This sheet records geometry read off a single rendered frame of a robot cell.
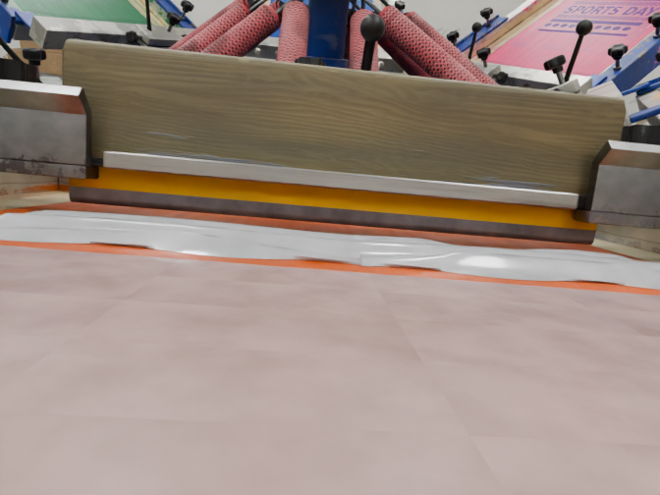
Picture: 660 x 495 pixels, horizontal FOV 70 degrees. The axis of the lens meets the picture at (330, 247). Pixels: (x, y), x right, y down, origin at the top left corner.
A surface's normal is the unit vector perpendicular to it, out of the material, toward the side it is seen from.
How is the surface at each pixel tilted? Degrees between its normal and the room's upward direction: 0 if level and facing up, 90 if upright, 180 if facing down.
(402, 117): 75
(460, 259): 24
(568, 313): 15
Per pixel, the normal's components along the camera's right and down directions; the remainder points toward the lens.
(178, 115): 0.06, 0.16
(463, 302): 0.09, -0.98
